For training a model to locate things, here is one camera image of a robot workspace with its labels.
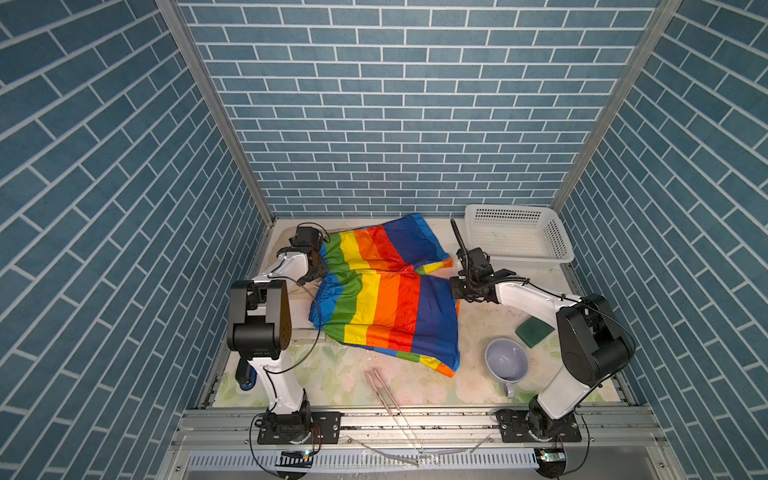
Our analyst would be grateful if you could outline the lavender mug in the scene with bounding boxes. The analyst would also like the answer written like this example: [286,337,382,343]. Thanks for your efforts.
[484,337,530,399]

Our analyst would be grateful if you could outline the blue stapler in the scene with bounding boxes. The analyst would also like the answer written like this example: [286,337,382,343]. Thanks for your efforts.
[235,359,258,391]

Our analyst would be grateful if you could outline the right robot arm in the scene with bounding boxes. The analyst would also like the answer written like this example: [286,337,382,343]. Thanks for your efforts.
[450,246,636,438]

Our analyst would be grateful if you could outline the rainbow coloured shorts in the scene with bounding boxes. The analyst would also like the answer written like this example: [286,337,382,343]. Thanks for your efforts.
[309,214,460,377]

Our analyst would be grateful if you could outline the aluminium front rail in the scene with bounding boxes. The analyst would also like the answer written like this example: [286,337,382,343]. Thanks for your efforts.
[171,405,667,451]

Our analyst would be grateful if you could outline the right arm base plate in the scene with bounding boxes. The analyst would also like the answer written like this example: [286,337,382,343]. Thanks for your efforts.
[493,409,582,443]

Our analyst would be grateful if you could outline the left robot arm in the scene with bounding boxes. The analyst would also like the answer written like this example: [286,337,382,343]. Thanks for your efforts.
[226,222,327,432]

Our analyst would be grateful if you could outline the white cable duct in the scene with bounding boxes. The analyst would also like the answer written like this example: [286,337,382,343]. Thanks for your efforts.
[186,448,539,474]

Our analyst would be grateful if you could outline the white plastic basket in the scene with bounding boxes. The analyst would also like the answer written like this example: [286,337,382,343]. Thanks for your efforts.
[464,204,574,266]

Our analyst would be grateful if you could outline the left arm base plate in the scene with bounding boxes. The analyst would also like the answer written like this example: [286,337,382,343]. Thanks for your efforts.
[256,411,342,445]

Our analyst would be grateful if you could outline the pink chopstick pair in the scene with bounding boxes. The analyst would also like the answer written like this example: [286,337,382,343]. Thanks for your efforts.
[365,368,424,454]

